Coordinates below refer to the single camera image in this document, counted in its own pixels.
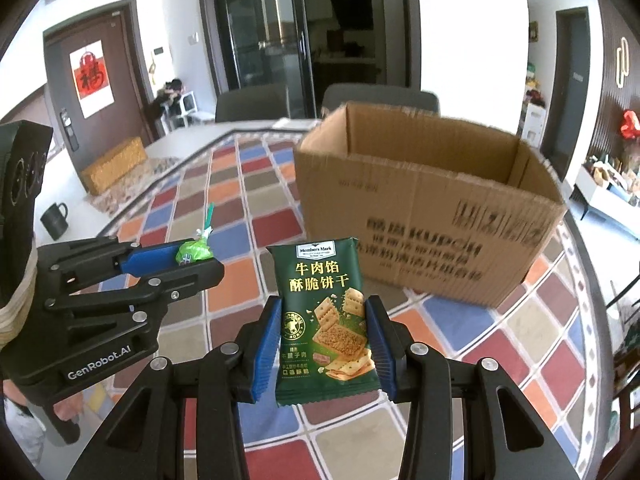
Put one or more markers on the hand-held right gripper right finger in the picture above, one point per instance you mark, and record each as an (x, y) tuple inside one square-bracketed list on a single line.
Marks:
[(380, 345)]

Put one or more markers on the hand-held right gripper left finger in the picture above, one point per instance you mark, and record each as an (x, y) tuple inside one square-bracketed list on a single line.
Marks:
[(265, 345)]

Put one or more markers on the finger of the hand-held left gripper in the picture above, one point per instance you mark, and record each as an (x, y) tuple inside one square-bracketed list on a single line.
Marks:
[(150, 257), (190, 280)]

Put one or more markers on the green lollipop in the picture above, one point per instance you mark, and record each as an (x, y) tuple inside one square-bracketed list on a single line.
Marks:
[(192, 252)]

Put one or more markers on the green cracker packet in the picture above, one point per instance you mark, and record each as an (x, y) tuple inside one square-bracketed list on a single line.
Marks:
[(320, 320)]

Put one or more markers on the brown cardboard box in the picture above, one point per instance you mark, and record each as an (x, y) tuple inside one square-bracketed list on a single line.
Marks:
[(425, 200)]

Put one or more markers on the person's left forearm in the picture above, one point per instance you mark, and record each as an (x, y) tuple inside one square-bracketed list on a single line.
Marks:
[(22, 415)]

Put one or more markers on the colourful diamond pattern tablecloth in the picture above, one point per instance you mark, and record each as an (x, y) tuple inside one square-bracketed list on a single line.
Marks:
[(240, 240)]

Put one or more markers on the woven tissue box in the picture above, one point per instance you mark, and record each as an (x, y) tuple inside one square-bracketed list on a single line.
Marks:
[(112, 167)]

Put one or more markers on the black mug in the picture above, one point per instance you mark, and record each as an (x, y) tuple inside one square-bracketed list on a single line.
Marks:
[(52, 222)]

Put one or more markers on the black door lock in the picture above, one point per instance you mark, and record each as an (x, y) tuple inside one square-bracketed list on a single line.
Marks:
[(69, 130)]

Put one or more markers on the white shoe shelf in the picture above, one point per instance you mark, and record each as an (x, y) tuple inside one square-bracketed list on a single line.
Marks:
[(187, 110)]

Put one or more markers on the black bag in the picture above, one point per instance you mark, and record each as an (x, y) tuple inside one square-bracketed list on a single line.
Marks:
[(167, 97)]

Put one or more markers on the brown entrance door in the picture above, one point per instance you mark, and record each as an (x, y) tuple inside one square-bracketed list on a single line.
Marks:
[(125, 85)]

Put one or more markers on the dark grey dining chair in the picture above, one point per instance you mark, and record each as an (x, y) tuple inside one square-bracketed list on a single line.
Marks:
[(252, 102), (380, 97)]

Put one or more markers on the red and white door poster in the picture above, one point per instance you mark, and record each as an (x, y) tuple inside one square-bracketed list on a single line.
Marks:
[(91, 80)]

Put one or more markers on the white ribbed cloth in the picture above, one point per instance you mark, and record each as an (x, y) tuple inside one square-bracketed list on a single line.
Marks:
[(295, 124)]

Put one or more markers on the white intercom panel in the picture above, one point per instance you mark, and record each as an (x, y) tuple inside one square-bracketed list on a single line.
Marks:
[(159, 51)]

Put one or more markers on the wooden chair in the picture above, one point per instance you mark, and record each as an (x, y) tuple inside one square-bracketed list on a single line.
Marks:
[(627, 360)]

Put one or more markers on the black framed glass sliding door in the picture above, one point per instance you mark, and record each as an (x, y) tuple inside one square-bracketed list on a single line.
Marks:
[(260, 35)]

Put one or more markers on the white low cabinet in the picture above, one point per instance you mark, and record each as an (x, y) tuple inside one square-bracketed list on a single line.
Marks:
[(600, 205)]

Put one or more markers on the white toy shelf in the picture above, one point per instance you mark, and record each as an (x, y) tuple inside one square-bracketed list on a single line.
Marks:
[(532, 120)]

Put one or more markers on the clutter on low cabinet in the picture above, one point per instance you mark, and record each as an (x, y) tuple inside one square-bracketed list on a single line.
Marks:
[(612, 177)]

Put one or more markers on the black range hood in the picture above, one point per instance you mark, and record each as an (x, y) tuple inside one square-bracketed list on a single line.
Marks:
[(352, 10)]

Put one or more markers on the dark interior door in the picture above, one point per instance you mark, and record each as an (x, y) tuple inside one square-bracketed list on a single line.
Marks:
[(572, 80)]

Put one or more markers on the red bow decoration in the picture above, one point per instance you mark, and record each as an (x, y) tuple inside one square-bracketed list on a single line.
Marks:
[(631, 125)]

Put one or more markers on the small wall picture frame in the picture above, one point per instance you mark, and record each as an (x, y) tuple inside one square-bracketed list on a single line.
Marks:
[(534, 31)]

